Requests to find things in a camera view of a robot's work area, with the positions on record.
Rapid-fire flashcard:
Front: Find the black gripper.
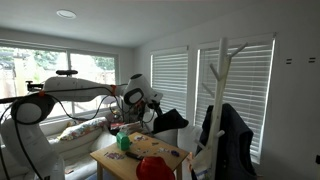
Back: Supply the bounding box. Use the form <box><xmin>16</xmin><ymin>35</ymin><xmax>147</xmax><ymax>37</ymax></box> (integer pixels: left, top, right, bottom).
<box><xmin>148</xmin><ymin>100</ymin><xmax>165</xmax><ymax>118</ymax></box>

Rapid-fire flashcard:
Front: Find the black hat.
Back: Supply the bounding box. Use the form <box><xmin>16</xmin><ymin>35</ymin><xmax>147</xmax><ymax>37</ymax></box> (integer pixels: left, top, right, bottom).
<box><xmin>152</xmin><ymin>108</ymin><xmax>190</xmax><ymax>135</ymax></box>

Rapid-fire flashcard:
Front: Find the red hat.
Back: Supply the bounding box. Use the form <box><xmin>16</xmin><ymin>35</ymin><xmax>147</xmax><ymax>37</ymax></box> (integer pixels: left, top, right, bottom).
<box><xmin>135</xmin><ymin>156</ymin><xmax>176</xmax><ymax>180</ymax></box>

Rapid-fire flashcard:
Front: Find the white coat stand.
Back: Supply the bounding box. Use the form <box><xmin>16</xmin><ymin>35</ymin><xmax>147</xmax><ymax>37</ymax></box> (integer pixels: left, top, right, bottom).
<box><xmin>194</xmin><ymin>36</ymin><xmax>250</xmax><ymax>180</ymax></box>

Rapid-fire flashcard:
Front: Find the narrow white window blind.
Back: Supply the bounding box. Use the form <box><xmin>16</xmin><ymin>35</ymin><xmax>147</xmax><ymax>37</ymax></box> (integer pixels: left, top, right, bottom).
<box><xmin>150</xmin><ymin>46</ymin><xmax>190</xmax><ymax>118</ymax></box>

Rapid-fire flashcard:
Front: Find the red book stack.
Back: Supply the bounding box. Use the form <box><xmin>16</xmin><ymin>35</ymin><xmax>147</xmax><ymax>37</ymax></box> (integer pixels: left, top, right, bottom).
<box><xmin>109</xmin><ymin>121</ymin><xmax>144</xmax><ymax>136</ymax></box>

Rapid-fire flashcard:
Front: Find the green plastic container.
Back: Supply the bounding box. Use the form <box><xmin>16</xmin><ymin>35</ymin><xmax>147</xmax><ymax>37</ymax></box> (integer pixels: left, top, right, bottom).
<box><xmin>115</xmin><ymin>131</ymin><xmax>131</xmax><ymax>152</ymax></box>

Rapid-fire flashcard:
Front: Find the black remote control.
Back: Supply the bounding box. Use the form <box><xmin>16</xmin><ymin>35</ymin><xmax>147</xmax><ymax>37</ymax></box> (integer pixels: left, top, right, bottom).
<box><xmin>124</xmin><ymin>151</ymin><xmax>145</xmax><ymax>162</ymax></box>

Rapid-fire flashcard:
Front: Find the light wooden table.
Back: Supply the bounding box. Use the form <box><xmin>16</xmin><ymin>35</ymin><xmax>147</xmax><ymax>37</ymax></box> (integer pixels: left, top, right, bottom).
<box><xmin>89</xmin><ymin>131</ymin><xmax>190</xmax><ymax>180</ymax></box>

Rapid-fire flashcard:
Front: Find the white tote bag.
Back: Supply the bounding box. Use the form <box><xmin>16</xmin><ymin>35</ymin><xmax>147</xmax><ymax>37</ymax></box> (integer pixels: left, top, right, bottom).
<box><xmin>190</xmin><ymin>146</ymin><xmax>214</xmax><ymax>180</ymax></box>

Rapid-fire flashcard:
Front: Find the floral pillow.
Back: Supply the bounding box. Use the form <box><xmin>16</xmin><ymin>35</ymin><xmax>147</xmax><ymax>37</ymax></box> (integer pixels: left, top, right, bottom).
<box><xmin>58</xmin><ymin>116</ymin><xmax>110</xmax><ymax>142</ymax></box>

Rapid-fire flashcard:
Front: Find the large glass window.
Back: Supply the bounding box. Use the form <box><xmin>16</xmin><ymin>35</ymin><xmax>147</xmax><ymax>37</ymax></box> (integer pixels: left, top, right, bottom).
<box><xmin>0</xmin><ymin>39</ymin><xmax>120</xmax><ymax>122</ymax></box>

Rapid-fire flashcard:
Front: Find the dark blue quilted jacket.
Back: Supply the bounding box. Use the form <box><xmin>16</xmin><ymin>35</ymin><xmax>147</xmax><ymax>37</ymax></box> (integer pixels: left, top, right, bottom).
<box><xmin>194</xmin><ymin>103</ymin><xmax>258</xmax><ymax>180</ymax></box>

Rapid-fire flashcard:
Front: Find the light sectional sofa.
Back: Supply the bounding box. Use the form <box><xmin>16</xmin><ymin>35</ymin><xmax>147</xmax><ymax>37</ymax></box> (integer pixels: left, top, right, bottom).
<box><xmin>0</xmin><ymin>116</ymin><xmax>201</xmax><ymax>180</ymax></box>

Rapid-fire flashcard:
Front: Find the wide white window blind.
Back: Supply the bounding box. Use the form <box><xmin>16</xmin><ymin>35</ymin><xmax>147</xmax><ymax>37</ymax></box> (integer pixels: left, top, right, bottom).
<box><xmin>194</xmin><ymin>33</ymin><xmax>276</xmax><ymax>165</ymax></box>

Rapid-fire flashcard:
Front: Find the round ceiling light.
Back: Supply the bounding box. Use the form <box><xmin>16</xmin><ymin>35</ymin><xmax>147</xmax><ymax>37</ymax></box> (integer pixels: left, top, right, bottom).
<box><xmin>56</xmin><ymin>9</ymin><xmax>78</xmax><ymax>20</ymax></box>

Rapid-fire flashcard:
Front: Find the black stereo camera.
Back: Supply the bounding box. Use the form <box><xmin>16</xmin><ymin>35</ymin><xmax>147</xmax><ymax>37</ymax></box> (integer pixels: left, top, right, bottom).
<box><xmin>55</xmin><ymin>69</ymin><xmax>79</xmax><ymax>77</ymax></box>

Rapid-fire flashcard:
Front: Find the small black bracket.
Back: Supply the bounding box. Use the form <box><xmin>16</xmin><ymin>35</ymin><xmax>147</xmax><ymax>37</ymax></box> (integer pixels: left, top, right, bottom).
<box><xmin>25</xmin><ymin>80</ymin><xmax>45</xmax><ymax>93</ymax></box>

